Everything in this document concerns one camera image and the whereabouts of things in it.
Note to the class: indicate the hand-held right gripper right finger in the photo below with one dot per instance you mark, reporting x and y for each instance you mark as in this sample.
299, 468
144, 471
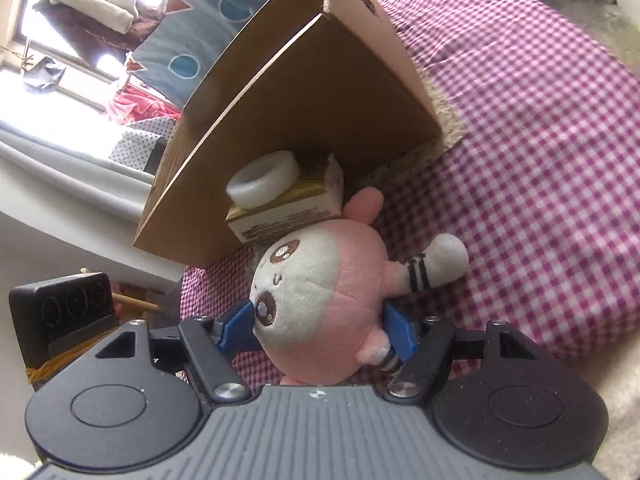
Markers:
400, 330

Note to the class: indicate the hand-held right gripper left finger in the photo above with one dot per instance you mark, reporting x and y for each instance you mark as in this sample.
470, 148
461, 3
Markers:
240, 325

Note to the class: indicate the pink white plush toy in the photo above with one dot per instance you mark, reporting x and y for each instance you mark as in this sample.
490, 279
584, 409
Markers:
325, 285

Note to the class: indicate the gold white small box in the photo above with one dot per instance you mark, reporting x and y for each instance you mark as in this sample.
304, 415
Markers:
300, 215

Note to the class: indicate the white tape roll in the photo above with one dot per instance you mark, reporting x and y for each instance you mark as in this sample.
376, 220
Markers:
280, 185

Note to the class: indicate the brown cardboard box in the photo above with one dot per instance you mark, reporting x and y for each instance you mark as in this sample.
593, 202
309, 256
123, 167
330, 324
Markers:
300, 110

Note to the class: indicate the wooden chair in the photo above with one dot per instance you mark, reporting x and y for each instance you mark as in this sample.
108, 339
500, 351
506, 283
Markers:
135, 302

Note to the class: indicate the dark grey hanging towel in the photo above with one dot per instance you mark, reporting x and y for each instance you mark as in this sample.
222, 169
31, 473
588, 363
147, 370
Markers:
155, 157

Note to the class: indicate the polka dot cloth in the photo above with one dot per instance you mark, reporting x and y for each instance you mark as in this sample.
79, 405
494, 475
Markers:
135, 145

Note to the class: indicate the pink hanging garment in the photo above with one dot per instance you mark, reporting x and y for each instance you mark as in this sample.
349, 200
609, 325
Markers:
140, 105

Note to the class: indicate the dark grey hanging cloth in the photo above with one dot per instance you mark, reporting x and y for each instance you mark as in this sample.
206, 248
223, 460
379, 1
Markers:
45, 75

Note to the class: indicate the brown hanging garment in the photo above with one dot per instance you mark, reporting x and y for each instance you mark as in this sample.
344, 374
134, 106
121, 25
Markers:
100, 40

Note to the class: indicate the white hanging garment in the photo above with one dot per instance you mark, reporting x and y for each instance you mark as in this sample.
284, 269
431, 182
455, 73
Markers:
95, 7

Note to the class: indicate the blue patterned hanging sheet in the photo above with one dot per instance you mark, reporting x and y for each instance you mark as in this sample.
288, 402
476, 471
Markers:
200, 25

